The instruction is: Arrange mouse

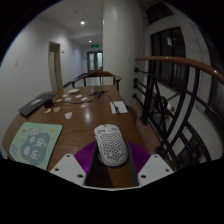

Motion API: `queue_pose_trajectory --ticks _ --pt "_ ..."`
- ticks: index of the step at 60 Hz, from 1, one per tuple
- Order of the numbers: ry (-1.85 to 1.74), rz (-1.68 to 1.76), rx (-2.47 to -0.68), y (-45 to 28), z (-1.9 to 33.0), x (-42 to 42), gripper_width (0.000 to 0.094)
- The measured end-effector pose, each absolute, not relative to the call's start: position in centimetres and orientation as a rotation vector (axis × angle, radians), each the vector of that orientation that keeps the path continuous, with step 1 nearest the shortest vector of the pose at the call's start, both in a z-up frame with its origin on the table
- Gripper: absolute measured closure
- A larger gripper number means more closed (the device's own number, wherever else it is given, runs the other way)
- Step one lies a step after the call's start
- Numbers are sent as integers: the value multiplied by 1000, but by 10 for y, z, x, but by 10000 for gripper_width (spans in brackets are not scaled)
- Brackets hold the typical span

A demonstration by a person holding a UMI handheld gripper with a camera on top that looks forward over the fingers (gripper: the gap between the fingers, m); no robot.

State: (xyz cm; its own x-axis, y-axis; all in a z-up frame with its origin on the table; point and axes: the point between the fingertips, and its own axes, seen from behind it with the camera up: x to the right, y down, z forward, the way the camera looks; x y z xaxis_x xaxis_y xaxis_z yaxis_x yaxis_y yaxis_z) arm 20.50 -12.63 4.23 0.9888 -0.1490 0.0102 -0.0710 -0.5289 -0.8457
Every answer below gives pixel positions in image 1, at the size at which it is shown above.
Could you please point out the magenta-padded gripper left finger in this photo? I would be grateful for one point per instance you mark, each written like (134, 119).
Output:
(68, 166)

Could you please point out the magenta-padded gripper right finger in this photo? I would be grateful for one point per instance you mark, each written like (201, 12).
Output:
(154, 166)

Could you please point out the white honeycomb computer mouse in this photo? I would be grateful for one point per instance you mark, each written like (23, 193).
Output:
(111, 145)

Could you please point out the green printed mouse pad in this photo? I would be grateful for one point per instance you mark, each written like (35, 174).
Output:
(35, 143)

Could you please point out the white sticker with dark print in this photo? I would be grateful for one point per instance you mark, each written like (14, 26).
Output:
(68, 115)

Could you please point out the small beige sticker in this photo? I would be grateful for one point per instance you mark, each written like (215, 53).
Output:
(56, 109)
(59, 100)
(48, 110)

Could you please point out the red and white sticker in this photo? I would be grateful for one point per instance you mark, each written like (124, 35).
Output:
(84, 105)

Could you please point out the small black box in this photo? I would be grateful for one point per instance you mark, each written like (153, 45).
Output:
(48, 103)

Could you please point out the small white sticker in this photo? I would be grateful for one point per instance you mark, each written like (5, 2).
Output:
(64, 96)
(68, 99)
(78, 96)
(84, 99)

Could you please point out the white paper sheet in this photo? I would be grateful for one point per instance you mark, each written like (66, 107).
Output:
(120, 106)

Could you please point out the dark closed laptop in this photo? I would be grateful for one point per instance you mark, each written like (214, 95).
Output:
(35, 103)

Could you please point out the small white flat box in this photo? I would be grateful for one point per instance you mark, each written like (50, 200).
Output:
(73, 91)

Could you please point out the brown wooden armchair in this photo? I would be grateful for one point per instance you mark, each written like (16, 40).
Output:
(96, 74)

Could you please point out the open white door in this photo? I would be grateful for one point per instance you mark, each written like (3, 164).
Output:
(55, 66)

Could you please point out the glass double door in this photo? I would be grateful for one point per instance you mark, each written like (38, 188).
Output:
(95, 61)

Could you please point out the black railing with wooden handrail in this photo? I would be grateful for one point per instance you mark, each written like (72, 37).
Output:
(186, 62)

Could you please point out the dark framed window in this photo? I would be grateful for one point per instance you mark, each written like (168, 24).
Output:
(168, 56)

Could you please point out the green exit sign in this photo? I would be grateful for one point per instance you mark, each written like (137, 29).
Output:
(95, 45)

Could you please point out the round ceiling light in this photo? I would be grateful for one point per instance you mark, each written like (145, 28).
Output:
(82, 22)

